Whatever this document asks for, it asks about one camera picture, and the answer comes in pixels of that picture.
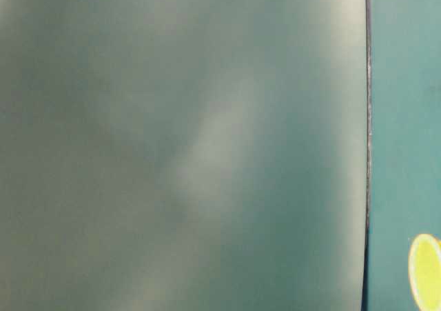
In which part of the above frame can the grey-green table mat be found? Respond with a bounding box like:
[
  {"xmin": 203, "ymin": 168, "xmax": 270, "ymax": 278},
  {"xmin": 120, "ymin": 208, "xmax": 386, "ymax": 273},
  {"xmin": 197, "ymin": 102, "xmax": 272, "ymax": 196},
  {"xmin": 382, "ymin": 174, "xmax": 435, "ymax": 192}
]
[{"xmin": 1, "ymin": 0, "xmax": 367, "ymax": 310}]

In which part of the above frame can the yellow-green round sticker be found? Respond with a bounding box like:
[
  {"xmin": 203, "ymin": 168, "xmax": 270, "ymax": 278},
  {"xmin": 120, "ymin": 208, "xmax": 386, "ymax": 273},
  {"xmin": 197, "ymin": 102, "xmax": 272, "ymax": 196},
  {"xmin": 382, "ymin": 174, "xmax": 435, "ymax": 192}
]
[{"xmin": 408, "ymin": 234, "xmax": 440, "ymax": 311}]

